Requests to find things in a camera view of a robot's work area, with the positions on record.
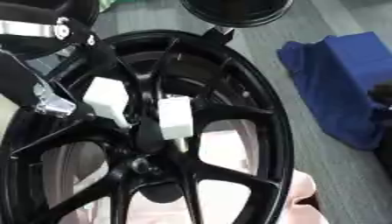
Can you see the blue cloth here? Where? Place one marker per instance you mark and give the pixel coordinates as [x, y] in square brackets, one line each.
[342, 87]

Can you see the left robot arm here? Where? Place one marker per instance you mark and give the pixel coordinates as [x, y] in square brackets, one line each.
[46, 11]

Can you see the black round wheel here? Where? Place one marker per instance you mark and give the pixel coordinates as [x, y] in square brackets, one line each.
[235, 13]

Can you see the black spoked wheel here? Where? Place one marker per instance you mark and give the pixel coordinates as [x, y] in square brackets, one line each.
[224, 116]

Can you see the white pin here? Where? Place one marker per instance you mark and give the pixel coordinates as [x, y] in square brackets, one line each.
[175, 116]
[106, 96]

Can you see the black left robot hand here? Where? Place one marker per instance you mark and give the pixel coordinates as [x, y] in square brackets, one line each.
[20, 78]

